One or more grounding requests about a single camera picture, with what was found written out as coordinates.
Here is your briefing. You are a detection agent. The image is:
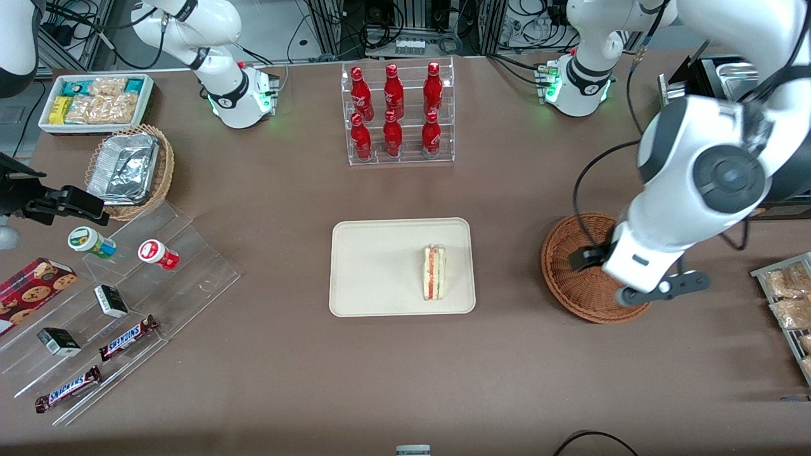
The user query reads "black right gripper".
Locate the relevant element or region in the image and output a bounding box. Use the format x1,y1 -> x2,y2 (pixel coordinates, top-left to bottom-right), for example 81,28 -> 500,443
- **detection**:
0,153 -> 110,227

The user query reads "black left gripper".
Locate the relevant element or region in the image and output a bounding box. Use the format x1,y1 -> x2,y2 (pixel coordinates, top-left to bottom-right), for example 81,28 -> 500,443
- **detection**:
569,247 -> 610,272

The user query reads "triangle sandwich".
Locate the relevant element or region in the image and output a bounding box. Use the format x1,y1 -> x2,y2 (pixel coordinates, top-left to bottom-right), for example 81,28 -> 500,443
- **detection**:
423,244 -> 447,301

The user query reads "round brown wicker basket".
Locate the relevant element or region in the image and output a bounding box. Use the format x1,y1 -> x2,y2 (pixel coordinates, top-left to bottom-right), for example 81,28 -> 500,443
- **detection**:
540,212 -> 653,324

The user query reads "light wicker basket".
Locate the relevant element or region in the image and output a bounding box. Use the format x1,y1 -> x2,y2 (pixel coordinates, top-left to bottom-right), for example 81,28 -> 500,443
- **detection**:
84,123 -> 175,221

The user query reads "tray of packaged pastries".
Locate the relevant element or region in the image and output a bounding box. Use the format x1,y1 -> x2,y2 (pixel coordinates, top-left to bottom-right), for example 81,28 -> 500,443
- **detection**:
751,252 -> 811,387

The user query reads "cream plastic tray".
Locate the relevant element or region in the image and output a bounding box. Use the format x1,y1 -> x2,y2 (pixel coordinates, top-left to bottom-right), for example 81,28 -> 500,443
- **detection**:
329,218 -> 476,317

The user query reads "green lid cup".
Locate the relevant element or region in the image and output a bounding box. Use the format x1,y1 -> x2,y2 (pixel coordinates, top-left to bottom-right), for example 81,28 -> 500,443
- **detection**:
68,226 -> 117,259

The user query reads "aluminium foil container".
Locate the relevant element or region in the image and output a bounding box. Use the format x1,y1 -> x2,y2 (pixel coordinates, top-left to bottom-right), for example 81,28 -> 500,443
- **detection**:
87,133 -> 159,205

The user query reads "red lid cup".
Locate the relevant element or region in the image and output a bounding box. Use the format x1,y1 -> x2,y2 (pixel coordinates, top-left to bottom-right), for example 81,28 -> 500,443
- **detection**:
138,239 -> 180,271

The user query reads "small black carton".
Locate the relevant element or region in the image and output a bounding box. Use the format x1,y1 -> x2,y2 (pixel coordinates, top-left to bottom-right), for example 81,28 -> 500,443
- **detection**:
94,285 -> 129,319
37,327 -> 82,357

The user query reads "red cookie box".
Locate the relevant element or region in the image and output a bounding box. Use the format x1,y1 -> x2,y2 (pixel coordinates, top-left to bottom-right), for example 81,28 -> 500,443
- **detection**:
0,257 -> 78,336

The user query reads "clear acrylic stepped display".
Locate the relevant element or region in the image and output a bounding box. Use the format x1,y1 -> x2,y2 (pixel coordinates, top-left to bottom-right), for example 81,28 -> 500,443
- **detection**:
0,199 -> 241,426

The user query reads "white snack bin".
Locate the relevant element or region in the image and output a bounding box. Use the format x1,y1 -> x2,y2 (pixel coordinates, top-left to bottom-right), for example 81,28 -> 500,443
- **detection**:
38,73 -> 155,136

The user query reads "snickers chocolate bar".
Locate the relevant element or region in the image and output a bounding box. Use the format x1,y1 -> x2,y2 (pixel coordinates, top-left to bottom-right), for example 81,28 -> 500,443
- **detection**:
99,315 -> 159,362
35,365 -> 102,414

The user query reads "red cola bottle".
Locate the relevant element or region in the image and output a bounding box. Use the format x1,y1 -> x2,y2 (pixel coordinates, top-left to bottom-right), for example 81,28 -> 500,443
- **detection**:
383,63 -> 404,118
383,110 -> 403,157
350,113 -> 373,160
423,61 -> 443,115
421,111 -> 442,157
350,66 -> 374,121

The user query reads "clear acrylic bottle rack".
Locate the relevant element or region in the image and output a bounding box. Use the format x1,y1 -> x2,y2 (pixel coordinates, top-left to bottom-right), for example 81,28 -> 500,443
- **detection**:
341,56 -> 456,167

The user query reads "black food warmer appliance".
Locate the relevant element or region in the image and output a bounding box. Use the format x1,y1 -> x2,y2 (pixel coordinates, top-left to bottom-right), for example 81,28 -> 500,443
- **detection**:
658,54 -> 811,222

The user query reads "steel food pan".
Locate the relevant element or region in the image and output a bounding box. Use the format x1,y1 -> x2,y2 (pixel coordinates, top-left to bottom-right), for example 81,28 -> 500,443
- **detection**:
713,60 -> 760,101

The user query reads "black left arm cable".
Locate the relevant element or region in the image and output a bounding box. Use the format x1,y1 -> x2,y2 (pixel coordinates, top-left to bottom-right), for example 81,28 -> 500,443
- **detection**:
572,141 -> 642,249

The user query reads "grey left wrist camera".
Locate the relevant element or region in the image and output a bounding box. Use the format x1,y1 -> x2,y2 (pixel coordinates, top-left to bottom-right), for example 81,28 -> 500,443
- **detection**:
616,271 -> 710,308

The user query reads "black floor cable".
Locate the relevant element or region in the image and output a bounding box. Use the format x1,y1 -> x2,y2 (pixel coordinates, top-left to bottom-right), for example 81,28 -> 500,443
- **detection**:
552,431 -> 641,456

